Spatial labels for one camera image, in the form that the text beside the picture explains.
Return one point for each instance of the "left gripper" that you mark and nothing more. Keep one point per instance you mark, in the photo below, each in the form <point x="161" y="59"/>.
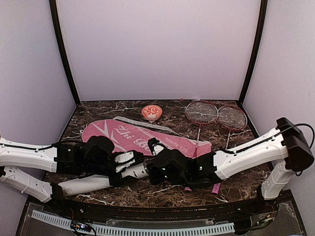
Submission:
<point x="119" y="180"/>

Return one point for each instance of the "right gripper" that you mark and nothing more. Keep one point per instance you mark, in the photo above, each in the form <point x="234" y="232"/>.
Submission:
<point x="153" y="179"/>

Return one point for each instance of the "white shuttlecock tube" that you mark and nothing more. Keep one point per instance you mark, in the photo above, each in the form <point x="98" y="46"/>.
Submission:
<point x="97" y="182"/>

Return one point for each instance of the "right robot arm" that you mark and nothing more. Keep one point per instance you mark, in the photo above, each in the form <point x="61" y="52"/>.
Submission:
<point x="285" y="145"/>

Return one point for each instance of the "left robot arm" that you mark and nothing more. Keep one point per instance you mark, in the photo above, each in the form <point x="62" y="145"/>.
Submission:
<point x="64" y="157"/>

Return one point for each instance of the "left red badminton racket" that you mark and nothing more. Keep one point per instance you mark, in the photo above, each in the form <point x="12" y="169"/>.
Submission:
<point x="199" y="118"/>

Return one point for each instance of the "red badminton racket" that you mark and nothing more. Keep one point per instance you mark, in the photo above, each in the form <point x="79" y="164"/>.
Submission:
<point x="232" y="118"/>
<point x="199" y="118"/>

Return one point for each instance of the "right red badminton racket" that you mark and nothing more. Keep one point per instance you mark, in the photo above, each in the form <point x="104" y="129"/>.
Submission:
<point x="232" y="118"/>

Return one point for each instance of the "pink racket bag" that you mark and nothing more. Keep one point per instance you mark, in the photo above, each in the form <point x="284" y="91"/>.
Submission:
<point x="129" y="137"/>

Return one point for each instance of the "red white patterned bowl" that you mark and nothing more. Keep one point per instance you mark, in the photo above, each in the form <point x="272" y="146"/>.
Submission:
<point x="151" y="112"/>

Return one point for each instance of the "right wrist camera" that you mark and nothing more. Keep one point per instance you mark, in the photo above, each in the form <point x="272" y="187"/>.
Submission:
<point x="156" y="146"/>

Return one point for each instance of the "white cable tray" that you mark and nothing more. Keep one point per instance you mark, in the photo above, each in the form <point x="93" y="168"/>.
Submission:
<point x="125" y="228"/>

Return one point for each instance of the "left black frame post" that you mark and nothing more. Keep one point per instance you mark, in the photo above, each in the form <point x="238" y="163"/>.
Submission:
<point x="62" y="51"/>

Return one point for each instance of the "black frame post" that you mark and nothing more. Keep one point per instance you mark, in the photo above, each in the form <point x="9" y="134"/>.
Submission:
<point x="62" y="51"/>
<point x="254" y="53"/>

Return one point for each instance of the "right black frame post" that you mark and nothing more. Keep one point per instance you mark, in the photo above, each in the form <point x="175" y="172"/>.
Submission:
<point x="254" y="53"/>

